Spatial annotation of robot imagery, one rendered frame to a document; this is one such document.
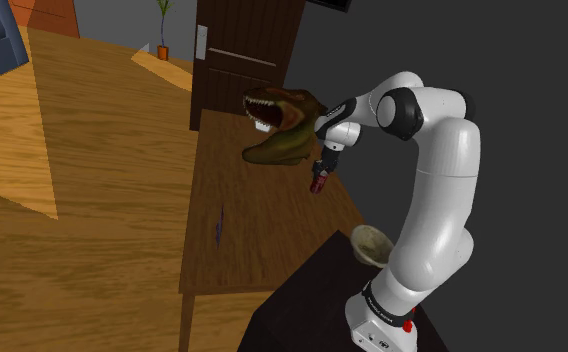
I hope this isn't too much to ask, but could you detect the red can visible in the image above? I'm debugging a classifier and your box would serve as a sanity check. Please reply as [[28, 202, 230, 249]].
[[309, 171, 329, 195]]

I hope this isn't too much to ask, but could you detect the brown dinosaur head figure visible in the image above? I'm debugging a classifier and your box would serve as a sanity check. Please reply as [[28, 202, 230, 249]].
[[241, 87, 330, 167]]

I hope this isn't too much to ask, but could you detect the brown wooden table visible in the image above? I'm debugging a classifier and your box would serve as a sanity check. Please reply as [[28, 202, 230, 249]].
[[177, 108, 366, 352]]

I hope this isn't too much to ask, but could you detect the beige bowl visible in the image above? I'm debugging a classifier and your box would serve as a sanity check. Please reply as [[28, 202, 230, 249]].
[[350, 224, 395, 268]]

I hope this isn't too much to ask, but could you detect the thin blue pen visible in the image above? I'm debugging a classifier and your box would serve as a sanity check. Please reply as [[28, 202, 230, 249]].
[[215, 204, 226, 250]]

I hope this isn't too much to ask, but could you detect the dark robot stand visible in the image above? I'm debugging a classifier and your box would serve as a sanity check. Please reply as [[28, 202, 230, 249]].
[[237, 228, 449, 352]]

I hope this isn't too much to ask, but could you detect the dark brown door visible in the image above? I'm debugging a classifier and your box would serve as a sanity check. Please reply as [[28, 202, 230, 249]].
[[189, 0, 308, 132]]

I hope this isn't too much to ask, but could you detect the plant in orange pot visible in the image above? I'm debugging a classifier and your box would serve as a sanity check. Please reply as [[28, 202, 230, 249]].
[[155, 0, 176, 62]]

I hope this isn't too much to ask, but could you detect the orange wooden cabinet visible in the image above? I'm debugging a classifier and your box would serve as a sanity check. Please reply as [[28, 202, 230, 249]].
[[8, 0, 81, 40]]

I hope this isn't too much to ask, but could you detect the black flat wall panel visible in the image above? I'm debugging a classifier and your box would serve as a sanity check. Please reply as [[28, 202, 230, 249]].
[[305, 0, 354, 14]]

